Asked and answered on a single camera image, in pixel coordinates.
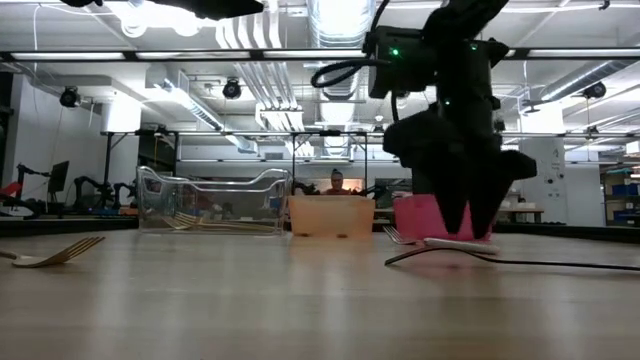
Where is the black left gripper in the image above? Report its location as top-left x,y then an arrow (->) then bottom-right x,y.
147,0 -> 265,22

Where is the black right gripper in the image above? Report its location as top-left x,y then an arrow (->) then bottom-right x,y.
382,99 -> 539,241

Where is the white-handled silver fork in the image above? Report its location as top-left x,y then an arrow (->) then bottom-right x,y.
382,224 -> 501,255

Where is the black metal fork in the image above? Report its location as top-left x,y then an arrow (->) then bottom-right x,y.
383,244 -> 640,273

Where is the clear plastic bin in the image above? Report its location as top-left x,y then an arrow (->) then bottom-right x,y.
136,165 -> 294,236

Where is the wooden background table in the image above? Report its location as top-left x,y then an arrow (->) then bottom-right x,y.
497,206 -> 546,225

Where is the red translucent plastic bin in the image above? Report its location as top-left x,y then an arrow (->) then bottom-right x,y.
392,193 -> 494,242

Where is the white column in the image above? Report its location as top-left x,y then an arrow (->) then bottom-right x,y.
518,107 -> 569,225

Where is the person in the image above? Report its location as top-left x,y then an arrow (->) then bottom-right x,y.
324,168 -> 351,196

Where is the orange plastic bin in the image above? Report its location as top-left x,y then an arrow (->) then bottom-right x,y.
288,194 -> 376,239

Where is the storage shelf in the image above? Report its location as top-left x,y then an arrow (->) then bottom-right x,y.
599,164 -> 640,227

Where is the black monitor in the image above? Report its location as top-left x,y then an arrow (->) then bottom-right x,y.
47,159 -> 71,197

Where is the black hanging camera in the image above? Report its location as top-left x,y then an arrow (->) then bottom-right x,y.
222,77 -> 243,100
58,85 -> 81,109
582,80 -> 608,101

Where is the silver spiral duct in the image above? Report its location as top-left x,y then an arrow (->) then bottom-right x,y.
305,0 -> 377,101

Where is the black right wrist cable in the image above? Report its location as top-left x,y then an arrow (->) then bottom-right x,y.
310,0 -> 401,124

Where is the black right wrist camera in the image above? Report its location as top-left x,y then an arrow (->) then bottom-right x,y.
367,24 -> 439,100

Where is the large silver duct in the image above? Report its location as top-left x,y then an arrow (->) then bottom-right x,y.
539,59 -> 640,104

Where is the black background table frame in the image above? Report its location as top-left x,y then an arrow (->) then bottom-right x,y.
99,128 -> 371,221

